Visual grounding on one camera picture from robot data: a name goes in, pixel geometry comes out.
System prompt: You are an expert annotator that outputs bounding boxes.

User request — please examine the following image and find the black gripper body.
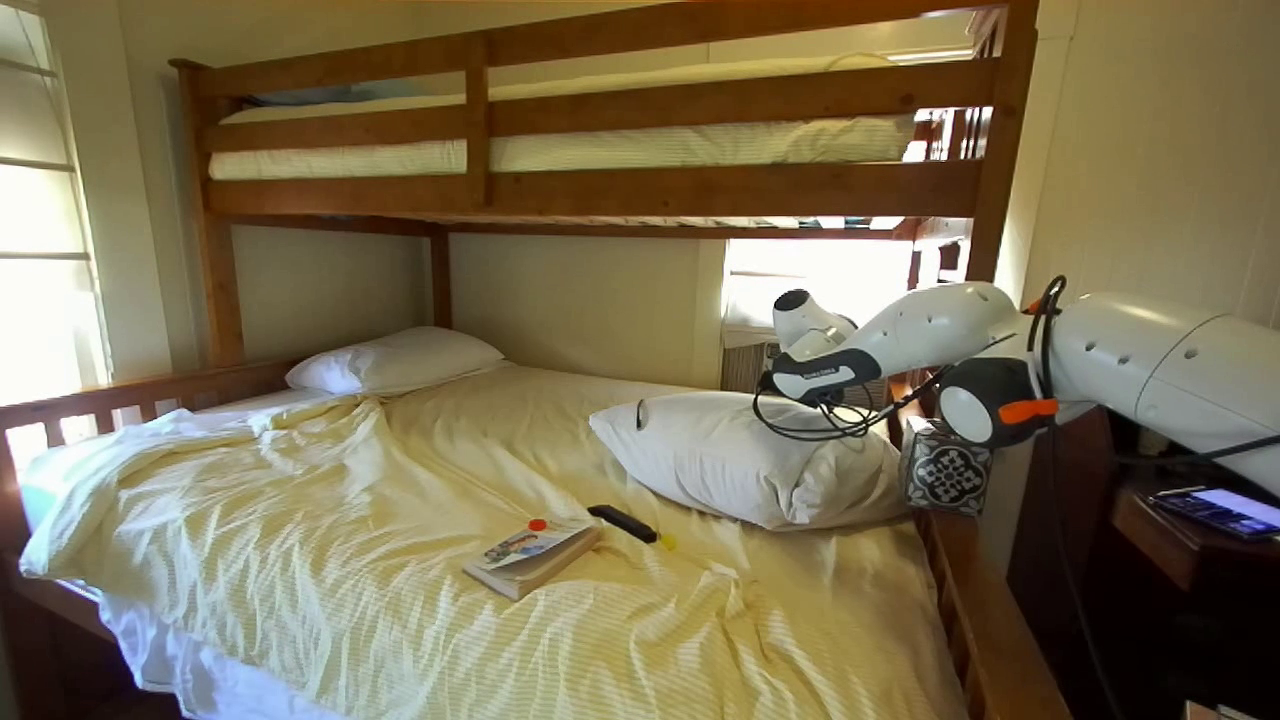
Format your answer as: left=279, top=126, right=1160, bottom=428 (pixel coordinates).
left=759, top=349, right=890, bottom=405

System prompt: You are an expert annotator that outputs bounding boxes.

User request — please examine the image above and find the grey wire clothes hanger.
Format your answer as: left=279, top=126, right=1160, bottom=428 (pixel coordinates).
left=751, top=389, right=898, bottom=450

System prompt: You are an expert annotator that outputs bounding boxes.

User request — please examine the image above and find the large white pillow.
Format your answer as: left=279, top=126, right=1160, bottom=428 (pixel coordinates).
left=585, top=389, right=919, bottom=538

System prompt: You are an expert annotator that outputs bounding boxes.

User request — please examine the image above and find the flat white pillow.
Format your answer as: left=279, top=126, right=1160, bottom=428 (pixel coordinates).
left=279, top=326, right=513, bottom=402

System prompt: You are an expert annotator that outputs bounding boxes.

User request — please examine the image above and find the grey patterned cloth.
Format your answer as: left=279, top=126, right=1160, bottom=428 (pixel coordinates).
left=905, top=428, right=1000, bottom=519

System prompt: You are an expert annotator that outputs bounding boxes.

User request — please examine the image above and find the black remote control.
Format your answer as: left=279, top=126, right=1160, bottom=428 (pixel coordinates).
left=585, top=501, right=664, bottom=548

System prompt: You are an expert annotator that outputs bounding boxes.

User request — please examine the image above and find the cream bunk mattress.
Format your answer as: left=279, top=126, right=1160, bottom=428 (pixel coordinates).
left=206, top=8, right=1000, bottom=183

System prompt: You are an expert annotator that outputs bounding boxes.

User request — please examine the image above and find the paperback book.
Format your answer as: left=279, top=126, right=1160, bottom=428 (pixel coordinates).
left=461, top=516, right=609, bottom=603

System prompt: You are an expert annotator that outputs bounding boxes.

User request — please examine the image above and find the dark wooden side table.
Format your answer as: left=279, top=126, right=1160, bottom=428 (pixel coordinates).
left=1003, top=405, right=1280, bottom=720

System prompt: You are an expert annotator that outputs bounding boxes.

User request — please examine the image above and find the tablet with lit screen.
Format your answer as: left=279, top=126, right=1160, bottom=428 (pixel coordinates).
left=1144, top=479, right=1280, bottom=548

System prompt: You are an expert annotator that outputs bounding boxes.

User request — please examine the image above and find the yellow bed blanket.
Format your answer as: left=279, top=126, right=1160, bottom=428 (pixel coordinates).
left=15, top=362, right=973, bottom=720

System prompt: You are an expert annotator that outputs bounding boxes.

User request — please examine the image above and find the white bed sheet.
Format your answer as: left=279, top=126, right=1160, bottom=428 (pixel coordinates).
left=86, top=593, right=346, bottom=720

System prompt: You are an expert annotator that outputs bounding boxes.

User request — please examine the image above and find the black gripper cable bundle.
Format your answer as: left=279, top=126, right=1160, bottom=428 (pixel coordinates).
left=749, top=370, right=942, bottom=450

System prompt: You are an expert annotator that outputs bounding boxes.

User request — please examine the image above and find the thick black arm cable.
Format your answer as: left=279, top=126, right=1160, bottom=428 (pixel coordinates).
left=1022, top=273, right=1072, bottom=402

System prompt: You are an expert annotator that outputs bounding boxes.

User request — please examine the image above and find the wooden bunk bed frame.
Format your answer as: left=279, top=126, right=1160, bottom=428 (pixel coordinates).
left=0, top=0, right=1072, bottom=720

